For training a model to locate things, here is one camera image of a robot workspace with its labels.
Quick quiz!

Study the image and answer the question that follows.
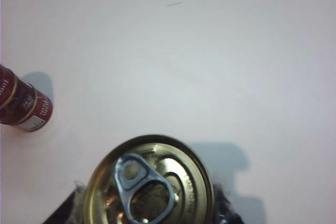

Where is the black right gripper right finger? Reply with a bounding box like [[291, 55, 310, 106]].
[[211, 174, 248, 224]]

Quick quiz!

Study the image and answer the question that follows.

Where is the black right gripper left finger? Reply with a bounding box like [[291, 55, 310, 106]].
[[41, 180, 89, 224]]

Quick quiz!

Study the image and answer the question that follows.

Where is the red can, mostly white label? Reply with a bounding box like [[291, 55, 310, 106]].
[[17, 89, 54, 133]]

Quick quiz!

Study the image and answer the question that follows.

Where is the red can, Tomato Paste print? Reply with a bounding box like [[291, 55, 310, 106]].
[[0, 76, 36, 126]]

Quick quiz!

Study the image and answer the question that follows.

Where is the red can, wide white label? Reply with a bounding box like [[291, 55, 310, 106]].
[[0, 63, 18, 110]]

